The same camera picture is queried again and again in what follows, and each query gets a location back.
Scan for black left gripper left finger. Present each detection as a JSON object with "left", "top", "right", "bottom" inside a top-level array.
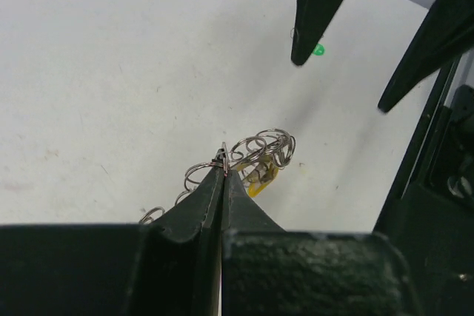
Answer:
[{"left": 1, "top": 168, "right": 225, "bottom": 315}]

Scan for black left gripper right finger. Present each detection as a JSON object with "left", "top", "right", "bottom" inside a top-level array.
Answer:
[{"left": 221, "top": 171, "right": 424, "bottom": 315}]

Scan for key with green tag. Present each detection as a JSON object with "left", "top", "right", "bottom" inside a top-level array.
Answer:
[{"left": 313, "top": 44, "right": 325, "bottom": 56}]

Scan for key with yellow tag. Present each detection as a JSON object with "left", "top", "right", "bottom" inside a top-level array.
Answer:
[{"left": 239, "top": 161, "right": 279, "bottom": 198}]

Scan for silver metal keyring disc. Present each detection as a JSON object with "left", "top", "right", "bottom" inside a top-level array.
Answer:
[{"left": 138, "top": 127, "right": 297, "bottom": 225}]

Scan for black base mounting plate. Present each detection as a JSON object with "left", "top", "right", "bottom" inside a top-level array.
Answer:
[{"left": 374, "top": 50, "right": 473, "bottom": 315}]

